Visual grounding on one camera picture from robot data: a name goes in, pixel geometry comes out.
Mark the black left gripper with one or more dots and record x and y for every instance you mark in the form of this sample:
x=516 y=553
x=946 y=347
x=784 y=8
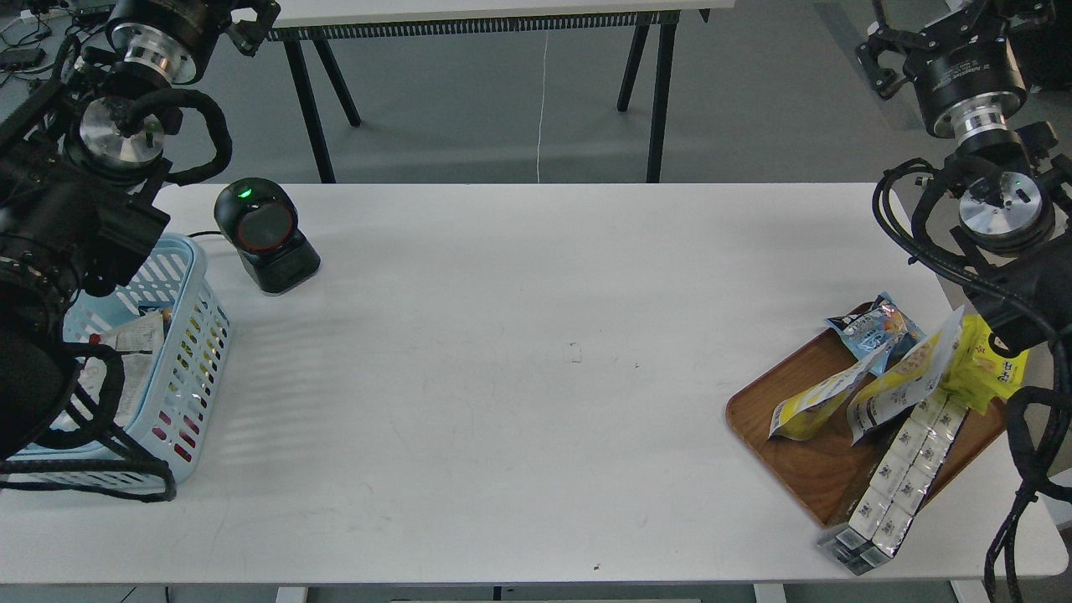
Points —
x=176 y=38

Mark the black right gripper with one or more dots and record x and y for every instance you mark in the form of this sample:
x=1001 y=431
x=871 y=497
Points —
x=963 y=67

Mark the yellow white snack pouch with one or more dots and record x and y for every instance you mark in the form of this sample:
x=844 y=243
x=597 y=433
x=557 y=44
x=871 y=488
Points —
x=907 y=383
x=801 y=416

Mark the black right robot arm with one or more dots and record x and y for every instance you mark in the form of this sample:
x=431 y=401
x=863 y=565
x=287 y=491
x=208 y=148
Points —
x=986 y=219

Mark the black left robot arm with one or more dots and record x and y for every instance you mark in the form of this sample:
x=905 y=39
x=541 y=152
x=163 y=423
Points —
x=83 y=159

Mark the blue snack bag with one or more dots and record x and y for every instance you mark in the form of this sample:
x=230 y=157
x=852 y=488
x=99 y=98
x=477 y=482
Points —
x=879 y=324

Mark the white snack packet in basket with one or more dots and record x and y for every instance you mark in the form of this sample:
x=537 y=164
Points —
x=138 y=342

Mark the light blue plastic basket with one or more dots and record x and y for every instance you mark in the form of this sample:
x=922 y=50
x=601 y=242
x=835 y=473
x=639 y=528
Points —
x=157 y=451

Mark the yellow snack pack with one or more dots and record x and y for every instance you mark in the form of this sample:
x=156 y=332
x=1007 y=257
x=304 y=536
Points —
x=982 y=369

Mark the white boxed snack multipack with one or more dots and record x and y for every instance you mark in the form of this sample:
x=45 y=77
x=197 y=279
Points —
x=879 y=508

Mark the background white table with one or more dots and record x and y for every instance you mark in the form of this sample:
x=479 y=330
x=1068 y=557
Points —
x=319 y=22

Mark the black barcode scanner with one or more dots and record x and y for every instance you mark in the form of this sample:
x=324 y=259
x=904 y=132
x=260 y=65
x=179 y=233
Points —
x=259 y=219

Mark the brown wooden tray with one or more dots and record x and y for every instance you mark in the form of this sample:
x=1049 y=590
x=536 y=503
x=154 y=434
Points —
x=828 y=471

